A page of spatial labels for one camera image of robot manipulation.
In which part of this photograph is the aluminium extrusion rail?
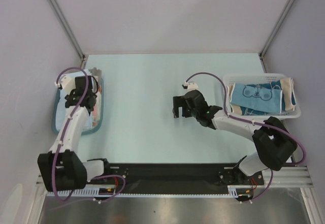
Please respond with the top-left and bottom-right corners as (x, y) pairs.
(35, 165), (313, 188)

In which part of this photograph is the dark blue towel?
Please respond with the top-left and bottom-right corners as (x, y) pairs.
(228, 83), (283, 115)

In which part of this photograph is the left corner aluminium post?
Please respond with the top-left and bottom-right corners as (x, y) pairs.
(47, 0), (85, 61)

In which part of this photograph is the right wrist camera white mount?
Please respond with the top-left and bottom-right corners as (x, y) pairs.
(182, 82), (199, 91)

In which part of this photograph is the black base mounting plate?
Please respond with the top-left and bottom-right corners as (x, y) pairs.
(104, 163), (264, 195)

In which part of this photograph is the grey pink folded towel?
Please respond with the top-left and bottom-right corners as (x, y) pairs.
(90, 67), (103, 129)

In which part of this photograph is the light blue towel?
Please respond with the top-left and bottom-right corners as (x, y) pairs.
(52, 69), (93, 134)

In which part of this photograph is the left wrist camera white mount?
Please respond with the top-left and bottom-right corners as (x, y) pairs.
(55, 75), (76, 92)

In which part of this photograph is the translucent teal tray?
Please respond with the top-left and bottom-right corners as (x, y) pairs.
(51, 81), (104, 135)

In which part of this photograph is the white plastic mesh basket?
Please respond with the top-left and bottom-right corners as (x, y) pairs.
(223, 73), (301, 120)

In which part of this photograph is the corner aluminium post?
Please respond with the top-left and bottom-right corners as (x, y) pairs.
(47, 0), (85, 61)
(259, 0), (297, 60)

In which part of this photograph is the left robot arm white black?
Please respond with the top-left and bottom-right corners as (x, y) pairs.
(37, 76), (112, 192)

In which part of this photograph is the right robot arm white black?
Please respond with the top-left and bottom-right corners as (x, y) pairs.
(173, 90), (298, 184)

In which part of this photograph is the white slotted cable duct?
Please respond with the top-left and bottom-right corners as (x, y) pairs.
(47, 185), (254, 198)

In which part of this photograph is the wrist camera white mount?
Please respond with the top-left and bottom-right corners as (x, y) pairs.
(55, 75), (76, 92)
(182, 82), (199, 91)

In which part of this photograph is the right corner aluminium post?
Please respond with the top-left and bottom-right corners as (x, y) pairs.
(259, 0), (297, 60)

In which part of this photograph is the teal beige Doraemon towel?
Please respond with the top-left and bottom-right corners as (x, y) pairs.
(226, 77), (297, 116)

